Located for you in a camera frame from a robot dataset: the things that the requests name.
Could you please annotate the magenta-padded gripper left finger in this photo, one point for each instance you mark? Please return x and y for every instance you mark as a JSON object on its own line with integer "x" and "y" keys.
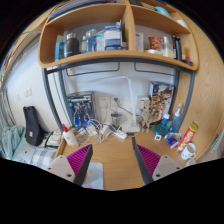
{"x": 80, "y": 159}

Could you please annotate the grey metal shelf frame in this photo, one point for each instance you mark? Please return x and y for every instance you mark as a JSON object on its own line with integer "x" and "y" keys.
{"x": 48, "y": 96}

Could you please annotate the white wall switch plate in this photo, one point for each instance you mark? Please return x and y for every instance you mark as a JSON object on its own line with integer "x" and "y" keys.
{"x": 28, "y": 92}

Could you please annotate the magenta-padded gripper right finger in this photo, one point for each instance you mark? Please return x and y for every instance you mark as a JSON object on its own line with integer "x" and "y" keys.
{"x": 150, "y": 160}

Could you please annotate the grey metal bed rail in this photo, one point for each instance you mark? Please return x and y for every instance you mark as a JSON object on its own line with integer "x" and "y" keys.
{"x": 6, "y": 110}

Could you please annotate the teal fluffy blanket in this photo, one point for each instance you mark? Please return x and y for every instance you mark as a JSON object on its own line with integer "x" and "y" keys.
{"x": 11, "y": 141}

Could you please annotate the clear glass cup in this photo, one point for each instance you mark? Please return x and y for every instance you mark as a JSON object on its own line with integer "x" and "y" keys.
{"x": 190, "y": 162}

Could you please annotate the blue white packet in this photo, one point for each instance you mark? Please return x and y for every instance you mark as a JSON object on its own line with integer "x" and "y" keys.
{"x": 173, "y": 140}

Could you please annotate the white lotion bottle red cap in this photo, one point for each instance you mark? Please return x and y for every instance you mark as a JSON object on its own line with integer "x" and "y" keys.
{"x": 71, "y": 138}

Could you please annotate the black backpack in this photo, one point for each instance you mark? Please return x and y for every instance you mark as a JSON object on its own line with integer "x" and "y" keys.
{"x": 32, "y": 128}

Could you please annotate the tan robot model figure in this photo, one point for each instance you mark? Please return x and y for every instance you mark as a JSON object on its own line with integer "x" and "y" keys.
{"x": 146, "y": 115}

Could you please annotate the white power strip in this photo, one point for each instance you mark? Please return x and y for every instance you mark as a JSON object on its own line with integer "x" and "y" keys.
{"x": 120, "y": 134}

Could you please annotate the white desk lamp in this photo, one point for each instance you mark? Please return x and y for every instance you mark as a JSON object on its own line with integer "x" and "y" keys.
{"x": 131, "y": 128}

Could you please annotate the white mug with face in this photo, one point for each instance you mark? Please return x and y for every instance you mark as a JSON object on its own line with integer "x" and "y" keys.
{"x": 188, "y": 151}

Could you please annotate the teal bowl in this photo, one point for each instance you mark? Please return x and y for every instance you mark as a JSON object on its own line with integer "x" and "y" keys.
{"x": 160, "y": 129}

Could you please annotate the colourful model kit box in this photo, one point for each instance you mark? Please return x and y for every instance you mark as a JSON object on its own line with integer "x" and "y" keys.
{"x": 163, "y": 98}

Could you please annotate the white charger block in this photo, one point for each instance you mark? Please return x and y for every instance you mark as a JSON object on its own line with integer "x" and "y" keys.
{"x": 91, "y": 130}
{"x": 105, "y": 128}

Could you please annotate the pastel printed mouse pad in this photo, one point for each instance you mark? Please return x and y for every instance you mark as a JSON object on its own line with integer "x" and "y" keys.
{"x": 95, "y": 175}

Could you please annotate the blue spray bottle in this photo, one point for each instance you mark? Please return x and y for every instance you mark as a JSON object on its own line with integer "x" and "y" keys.
{"x": 175, "y": 121}

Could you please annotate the long wooden wall shelf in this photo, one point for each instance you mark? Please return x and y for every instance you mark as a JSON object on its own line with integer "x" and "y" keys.
{"x": 20, "y": 56}

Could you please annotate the black ruler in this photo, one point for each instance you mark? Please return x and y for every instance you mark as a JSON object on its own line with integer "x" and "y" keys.
{"x": 133, "y": 139}

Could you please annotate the blue robot model kit box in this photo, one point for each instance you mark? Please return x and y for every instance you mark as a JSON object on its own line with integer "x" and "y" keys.
{"x": 80, "y": 108}

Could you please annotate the small white square clock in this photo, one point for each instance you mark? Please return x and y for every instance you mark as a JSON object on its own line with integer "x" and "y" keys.
{"x": 157, "y": 137}

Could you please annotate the wooden shelf unit with items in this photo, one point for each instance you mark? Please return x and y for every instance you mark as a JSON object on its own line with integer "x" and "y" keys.
{"x": 100, "y": 56}

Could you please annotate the red yellow chip can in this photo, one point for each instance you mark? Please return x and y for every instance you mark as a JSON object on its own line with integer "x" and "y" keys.
{"x": 186, "y": 138}

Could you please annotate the glass jar with green stalk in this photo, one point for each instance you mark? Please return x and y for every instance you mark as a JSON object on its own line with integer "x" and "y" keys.
{"x": 116, "y": 119}

